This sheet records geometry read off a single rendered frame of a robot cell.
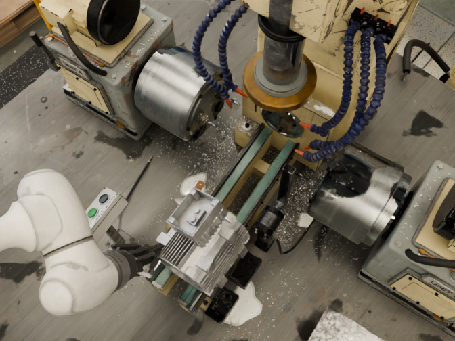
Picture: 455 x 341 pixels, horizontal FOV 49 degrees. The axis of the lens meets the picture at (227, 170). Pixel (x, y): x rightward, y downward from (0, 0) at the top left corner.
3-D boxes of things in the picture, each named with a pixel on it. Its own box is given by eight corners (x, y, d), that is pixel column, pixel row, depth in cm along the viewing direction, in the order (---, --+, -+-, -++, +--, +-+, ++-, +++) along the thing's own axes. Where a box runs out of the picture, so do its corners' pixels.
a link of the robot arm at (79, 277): (130, 290, 102) (105, 231, 103) (87, 314, 88) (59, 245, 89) (89, 307, 106) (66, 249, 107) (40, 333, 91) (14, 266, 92)
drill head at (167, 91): (154, 56, 176) (141, 7, 153) (240, 104, 168) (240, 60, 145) (110, 107, 168) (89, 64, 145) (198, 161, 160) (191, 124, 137)
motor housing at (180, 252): (210, 220, 155) (186, 187, 140) (258, 245, 144) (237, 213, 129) (172, 273, 149) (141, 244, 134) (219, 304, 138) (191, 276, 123)
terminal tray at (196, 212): (202, 199, 141) (191, 186, 135) (229, 214, 135) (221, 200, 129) (176, 233, 137) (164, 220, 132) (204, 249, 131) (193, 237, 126)
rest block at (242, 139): (243, 130, 177) (243, 113, 166) (259, 139, 175) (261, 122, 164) (233, 142, 175) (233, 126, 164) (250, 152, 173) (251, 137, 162)
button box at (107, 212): (114, 195, 146) (104, 185, 143) (129, 202, 142) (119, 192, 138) (76, 242, 141) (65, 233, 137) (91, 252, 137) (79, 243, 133)
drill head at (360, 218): (318, 147, 160) (331, 109, 137) (437, 214, 151) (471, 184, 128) (277, 209, 153) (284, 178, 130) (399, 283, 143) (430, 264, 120)
